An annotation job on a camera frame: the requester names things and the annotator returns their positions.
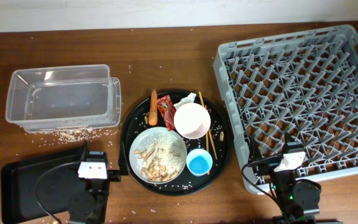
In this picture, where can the black rectangular tray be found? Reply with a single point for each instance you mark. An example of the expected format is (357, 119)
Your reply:
(27, 182)

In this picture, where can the orange carrot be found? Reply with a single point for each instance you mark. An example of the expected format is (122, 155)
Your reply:
(153, 116)

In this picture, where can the peanut on tray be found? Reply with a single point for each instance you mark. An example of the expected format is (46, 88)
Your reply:
(221, 136)

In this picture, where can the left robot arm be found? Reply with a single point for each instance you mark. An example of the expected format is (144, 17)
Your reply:
(89, 206)

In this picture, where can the grey plate with scraps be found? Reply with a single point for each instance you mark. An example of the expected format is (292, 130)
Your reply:
(157, 155)

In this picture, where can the red snack wrapper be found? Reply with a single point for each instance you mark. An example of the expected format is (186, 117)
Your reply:
(167, 110)

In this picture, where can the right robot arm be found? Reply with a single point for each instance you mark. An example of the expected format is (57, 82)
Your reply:
(297, 199)

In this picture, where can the light blue cup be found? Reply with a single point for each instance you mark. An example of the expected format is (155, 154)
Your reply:
(199, 162)

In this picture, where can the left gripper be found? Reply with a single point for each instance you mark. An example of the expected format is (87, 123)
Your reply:
(124, 169)

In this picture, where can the round black tray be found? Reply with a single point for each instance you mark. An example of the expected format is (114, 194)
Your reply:
(185, 183)

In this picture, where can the peanut shell on table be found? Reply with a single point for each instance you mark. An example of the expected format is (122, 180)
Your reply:
(66, 136)

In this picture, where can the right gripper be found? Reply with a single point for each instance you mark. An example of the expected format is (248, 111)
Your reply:
(267, 165)

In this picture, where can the white tissue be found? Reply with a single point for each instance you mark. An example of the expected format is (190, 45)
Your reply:
(188, 99)

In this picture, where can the clear plastic bin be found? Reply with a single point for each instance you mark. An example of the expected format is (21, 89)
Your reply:
(64, 98)

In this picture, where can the pink bowl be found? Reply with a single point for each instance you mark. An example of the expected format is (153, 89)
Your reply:
(192, 121)

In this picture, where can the grey dishwasher rack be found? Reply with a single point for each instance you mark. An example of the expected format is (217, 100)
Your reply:
(302, 83)

